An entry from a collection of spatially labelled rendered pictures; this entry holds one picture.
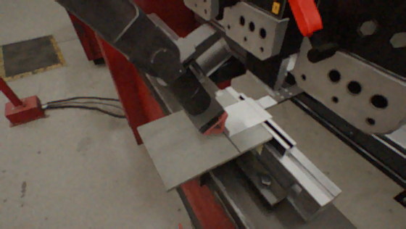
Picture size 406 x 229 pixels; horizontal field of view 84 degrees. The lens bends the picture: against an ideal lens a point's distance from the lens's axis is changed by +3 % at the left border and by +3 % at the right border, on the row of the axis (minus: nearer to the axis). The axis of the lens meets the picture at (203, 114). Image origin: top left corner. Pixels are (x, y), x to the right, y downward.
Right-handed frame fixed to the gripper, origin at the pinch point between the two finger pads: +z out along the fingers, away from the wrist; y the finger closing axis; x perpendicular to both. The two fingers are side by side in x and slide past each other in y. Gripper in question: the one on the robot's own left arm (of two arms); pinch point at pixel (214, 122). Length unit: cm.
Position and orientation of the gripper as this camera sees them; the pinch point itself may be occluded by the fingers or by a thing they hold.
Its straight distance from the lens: 51.7
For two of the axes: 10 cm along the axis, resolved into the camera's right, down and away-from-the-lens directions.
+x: -7.7, 6.4, 0.2
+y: -4.9, -6.2, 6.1
